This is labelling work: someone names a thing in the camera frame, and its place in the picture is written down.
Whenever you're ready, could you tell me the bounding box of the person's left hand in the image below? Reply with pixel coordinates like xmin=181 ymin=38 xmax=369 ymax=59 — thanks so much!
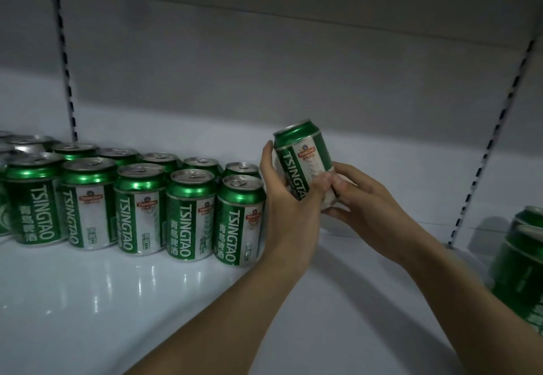
xmin=260 ymin=139 xmax=337 ymax=279

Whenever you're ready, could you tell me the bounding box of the person's right hand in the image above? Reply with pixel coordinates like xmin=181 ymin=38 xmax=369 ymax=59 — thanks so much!
xmin=324 ymin=162 xmax=442 ymax=268

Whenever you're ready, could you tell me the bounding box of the green beer can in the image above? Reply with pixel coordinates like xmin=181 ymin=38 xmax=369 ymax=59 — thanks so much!
xmin=508 ymin=205 xmax=543 ymax=235
xmin=273 ymin=120 xmax=354 ymax=213
xmin=489 ymin=224 xmax=543 ymax=338

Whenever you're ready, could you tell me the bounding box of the person's right forearm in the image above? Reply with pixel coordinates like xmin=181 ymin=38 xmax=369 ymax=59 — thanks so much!
xmin=398 ymin=236 xmax=543 ymax=375

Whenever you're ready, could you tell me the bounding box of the person's left forearm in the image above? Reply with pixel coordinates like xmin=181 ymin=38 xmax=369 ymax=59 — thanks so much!
xmin=125 ymin=247 xmax=319 ymax=375

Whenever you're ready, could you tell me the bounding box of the black slotted shelf upright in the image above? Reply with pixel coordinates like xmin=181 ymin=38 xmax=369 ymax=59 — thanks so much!
xmin=447 ymin=39 xmax=538 ymax=249
xmin=50 ymin=0 xmax=79 ymax=142

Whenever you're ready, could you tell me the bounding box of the group of green cans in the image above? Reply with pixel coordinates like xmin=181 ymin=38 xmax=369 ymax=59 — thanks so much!
xmin=0 ymin=130 xmax=268 ymax=268

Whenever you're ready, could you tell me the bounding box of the white metal shelf board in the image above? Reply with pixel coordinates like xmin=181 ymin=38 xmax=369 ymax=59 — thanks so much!
xmin=0 ymin=218 xmax=543 ymax=375

